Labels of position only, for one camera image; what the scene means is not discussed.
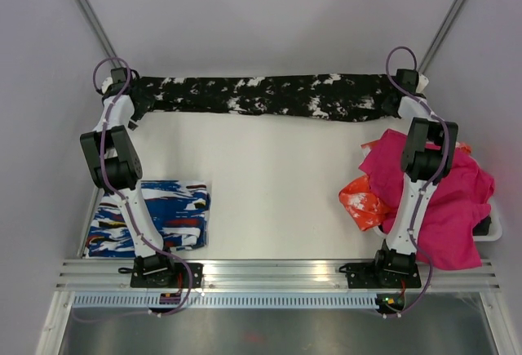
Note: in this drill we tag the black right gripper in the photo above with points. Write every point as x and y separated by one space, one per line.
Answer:
390 108

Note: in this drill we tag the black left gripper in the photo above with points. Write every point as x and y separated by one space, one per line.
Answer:
146 104

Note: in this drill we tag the black white splattered trousers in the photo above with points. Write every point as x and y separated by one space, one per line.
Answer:
334 97

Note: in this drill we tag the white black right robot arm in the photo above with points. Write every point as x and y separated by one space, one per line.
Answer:
426 160

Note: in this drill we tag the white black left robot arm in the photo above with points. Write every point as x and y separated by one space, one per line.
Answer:
115 167

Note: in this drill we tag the blue white patterned folded trousers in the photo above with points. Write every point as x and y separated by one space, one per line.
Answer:
179 211

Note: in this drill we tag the orange white garment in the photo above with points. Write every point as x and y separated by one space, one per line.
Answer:
366 209

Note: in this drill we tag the pink garment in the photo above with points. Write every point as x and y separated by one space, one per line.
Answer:
466 182

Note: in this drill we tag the white laundry basket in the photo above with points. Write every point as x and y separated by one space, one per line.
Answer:
489 232

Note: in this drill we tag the left aluminium frame post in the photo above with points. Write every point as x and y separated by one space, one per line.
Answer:
96 27

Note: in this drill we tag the aluminium frame post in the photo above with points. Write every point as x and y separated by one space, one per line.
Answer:
442 33
96 27

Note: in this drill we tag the right aluminium frame post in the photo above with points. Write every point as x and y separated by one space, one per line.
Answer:
442 33

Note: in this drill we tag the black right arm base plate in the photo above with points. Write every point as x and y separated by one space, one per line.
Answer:
365 275

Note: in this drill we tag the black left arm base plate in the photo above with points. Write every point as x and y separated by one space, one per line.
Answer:
191 273

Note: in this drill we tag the aluminium mounting rail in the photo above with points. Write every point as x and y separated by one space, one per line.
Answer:
262 276

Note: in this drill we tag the white slotted cable duct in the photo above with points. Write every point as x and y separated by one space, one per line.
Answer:
226 300

